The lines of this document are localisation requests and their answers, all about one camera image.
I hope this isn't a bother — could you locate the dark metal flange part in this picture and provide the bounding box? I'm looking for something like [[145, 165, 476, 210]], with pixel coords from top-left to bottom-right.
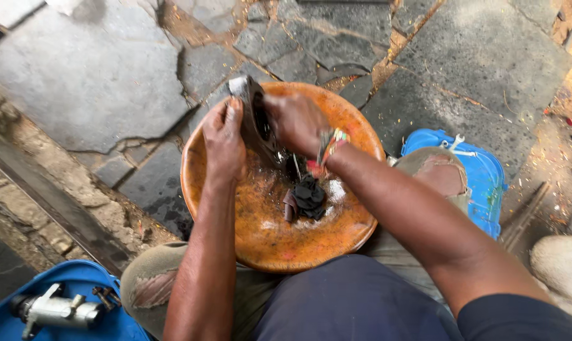
[[227, 75, 286, 167]]

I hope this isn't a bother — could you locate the black rag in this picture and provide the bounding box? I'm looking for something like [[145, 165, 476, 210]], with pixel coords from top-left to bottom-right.
[[291, 174, 327, 221]]

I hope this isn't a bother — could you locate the blue plastic container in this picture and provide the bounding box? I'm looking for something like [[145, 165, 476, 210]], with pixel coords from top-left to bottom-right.
[[0, 260, 151, 341]]

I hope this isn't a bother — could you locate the blue plastic lid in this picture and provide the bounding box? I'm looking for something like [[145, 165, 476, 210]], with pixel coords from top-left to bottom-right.
[[401, 129, 508, 240]]

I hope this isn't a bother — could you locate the person's left hand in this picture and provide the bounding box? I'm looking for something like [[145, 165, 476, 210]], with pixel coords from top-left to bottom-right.
[[202, 97, 248, 184]]

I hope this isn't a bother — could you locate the person's right hand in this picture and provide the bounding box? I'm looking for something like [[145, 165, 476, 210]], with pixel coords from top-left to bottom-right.
[[263, 93, 331, 160]]

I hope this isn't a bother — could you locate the silver spanner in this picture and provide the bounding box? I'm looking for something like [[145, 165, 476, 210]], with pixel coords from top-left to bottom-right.
[[440, 134, 477, 157]]

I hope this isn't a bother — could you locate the small brown rubber piece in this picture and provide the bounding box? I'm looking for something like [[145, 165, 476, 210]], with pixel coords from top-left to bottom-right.
[[283, 189, 300, 223]]

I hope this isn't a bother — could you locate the white sack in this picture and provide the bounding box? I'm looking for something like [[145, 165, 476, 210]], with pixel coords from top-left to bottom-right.
[[530, 235, 572, 308]]

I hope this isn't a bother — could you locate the colourful beaded wristband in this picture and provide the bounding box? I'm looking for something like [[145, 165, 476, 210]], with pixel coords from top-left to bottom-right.
[[307, 128, 351, 179]]

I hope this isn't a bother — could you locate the orange plastic basin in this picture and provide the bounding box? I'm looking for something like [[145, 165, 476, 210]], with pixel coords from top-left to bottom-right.
[[180, 81, 387, 274]]

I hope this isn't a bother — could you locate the silver metal cylinder part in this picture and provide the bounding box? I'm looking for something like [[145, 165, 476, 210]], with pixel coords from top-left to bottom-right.
[[9, 283, 122, 340]]

